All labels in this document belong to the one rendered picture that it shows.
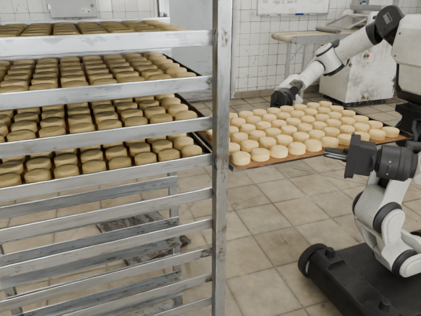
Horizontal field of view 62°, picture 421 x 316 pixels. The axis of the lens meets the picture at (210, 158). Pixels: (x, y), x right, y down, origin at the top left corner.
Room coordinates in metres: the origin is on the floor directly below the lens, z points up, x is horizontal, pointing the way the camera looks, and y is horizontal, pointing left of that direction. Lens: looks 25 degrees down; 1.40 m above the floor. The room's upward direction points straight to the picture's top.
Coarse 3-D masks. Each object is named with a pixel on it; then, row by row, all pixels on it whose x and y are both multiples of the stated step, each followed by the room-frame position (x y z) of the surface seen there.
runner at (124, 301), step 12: (204, 276) 0.73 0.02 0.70; (156, 288) 0.68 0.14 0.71; (168, 288) 0.69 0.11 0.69; (180, 288) 0.70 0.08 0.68; (120, 300) 0.65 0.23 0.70; (132, 300) 0.66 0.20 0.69; (144, 300) 0.67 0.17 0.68; (72, 312) 0.61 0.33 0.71; (84, 312) 0.61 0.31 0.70; (96, 312) 0.62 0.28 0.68
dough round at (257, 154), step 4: (256, 148) 0.87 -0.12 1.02; (260, 148) 0.87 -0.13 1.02; (252, 152) 0.84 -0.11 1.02; (256, 152) 0.84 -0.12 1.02; (260, 152) 0.84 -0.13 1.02; (264, 152) 0.84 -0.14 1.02; (268, 152) 0.84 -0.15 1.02; (252, 156) 0.83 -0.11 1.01; (256, 156) 0.83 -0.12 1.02; (260, 156) 0.82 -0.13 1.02; (264, 156) 0.82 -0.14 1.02; (268, 156) 0.83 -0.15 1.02; (256, 160) 0.82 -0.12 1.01; (260, 160) 0.82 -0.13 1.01; (264, 160) 0.82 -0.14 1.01
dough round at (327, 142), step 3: (321, 138) 0.94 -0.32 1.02; (324, 138) 0.94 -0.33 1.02; (327, 138) 0.94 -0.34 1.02; (330, 138) 0.94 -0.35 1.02; (333, 138) 0.94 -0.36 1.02; (321, 141) 0.93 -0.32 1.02; (324, 141) 0.92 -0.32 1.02; (327, 141) 0.92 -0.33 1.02; (330, 141) 0.92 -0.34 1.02; (333, 141) 0.92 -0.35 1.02; (336, 141) 0.92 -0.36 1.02; (324, 144) 0.91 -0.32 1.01; (327, 144) 0.91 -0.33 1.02; (330, 144) 0.91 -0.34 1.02; (333, 144) 0.91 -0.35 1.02; (336, 144) 0.91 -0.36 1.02; (324, 147) 0.92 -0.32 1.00; (330, 147) 0.91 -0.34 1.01; (333, 147) 0.91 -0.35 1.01; (336, 147) 0.91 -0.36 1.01
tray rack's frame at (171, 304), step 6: (0, 246) 0.92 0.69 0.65; (0, 252) 0.91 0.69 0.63; (6, 288) 0.91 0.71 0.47; (12, 288) 0.91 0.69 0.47; (6, 294) 0.91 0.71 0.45; (12, 294) 0.91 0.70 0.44; (156, 306) 1.12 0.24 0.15; (162, 306) 1.12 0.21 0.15; (168, 306) 1.12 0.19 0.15; (174, 306) 1.12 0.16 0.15; (12, 312) 0.91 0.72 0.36; (18, 312) 0.91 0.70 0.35; (138, 312) 1.09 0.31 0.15; (144, 312) 1.09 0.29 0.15; (150, 312) 1.09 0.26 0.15; (156, 312) 1.09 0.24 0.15
